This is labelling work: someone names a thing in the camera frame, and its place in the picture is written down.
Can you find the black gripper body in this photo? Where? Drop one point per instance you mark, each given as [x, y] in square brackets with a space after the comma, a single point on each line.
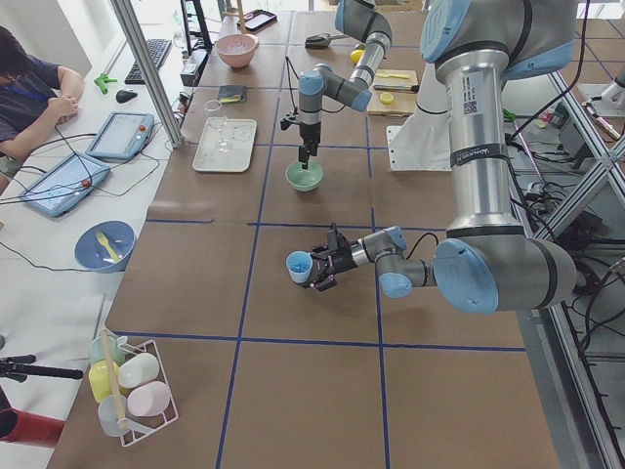
[343, 261]
[310, 133]

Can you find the light blue plastic cup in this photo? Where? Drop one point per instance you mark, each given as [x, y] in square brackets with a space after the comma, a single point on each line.
[299, 266]

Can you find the green ceramic bowl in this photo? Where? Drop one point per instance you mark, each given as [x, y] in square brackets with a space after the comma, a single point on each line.
[304, 180]

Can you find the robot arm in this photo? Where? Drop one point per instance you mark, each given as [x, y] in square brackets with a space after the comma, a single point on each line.
[359, 20]
[485, 263]

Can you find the metal ice scoop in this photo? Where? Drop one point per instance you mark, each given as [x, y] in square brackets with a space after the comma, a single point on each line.
[322, 40]

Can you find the pink bowl of ice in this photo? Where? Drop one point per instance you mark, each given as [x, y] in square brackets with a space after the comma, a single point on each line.
[237, 50]

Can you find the blue bowl with fork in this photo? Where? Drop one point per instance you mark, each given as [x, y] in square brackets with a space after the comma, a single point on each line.
[93, 257]

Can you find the cream bear tray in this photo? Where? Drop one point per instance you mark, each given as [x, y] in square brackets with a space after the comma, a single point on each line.
[241, 134]

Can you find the halved lemon slice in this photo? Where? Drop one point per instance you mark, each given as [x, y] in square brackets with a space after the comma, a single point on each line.
[386, 98]

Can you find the grey folded cloth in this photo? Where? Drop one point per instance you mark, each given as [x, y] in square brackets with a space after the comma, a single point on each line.
[232, 94]

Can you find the yellow lemon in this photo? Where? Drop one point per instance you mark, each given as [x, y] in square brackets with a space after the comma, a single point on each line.
[355, 56]

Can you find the yellow plastic knife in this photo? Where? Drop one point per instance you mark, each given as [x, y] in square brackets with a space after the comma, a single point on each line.
[393, 75]

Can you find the wooden cutting board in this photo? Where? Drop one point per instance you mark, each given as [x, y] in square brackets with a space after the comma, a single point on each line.
[394, 92]

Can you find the clear wine glass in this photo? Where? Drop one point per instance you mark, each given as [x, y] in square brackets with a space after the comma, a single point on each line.
[215, 115]

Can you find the wooden cup stand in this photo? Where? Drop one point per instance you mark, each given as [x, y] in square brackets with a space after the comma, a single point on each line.
[233, 18]

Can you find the blue teach pendant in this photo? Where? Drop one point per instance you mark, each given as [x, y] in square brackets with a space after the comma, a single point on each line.
[123, 135]
[60, 189]

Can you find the black computer mouse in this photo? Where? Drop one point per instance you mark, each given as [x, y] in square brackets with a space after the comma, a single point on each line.
[124, 96]

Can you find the white cup in rack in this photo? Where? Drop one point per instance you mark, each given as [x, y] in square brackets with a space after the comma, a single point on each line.
[139, 370]

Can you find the pink cup in rack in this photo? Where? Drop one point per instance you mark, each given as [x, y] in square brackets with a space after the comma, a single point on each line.
[149, 399]

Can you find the yellow plastic fork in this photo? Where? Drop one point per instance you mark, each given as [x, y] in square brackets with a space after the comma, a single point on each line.
[105, 243]

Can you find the green cup in rack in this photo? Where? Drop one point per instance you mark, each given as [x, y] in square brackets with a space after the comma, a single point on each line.
[96, 352]

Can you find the yellow cup in rack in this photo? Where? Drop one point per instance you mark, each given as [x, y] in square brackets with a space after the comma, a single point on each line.
[99, 381]

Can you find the person in dark shirt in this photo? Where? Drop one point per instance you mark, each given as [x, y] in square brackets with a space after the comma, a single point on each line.
[36, 97]

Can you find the aluminium frame post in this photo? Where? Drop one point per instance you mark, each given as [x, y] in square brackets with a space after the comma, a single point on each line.
[130, 25]

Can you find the white wire cup rack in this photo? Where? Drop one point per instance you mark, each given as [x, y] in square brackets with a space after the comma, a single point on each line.
[115, 419]

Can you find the black camera tripod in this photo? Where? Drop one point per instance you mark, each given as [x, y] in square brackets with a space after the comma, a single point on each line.
[19, 368]

